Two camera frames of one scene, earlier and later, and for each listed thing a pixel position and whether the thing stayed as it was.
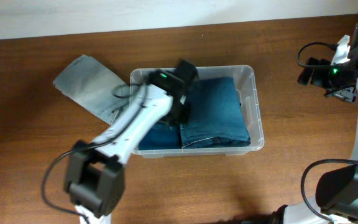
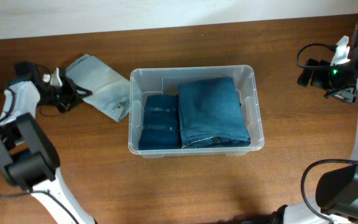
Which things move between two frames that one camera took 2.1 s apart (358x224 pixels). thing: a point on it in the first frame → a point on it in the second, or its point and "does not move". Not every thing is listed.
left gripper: x=185 y=116 → x=77 y=93
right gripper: x=318 y=79 does not move
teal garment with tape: x=161 y=136 does not move
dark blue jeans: x=216 y=119 does not move
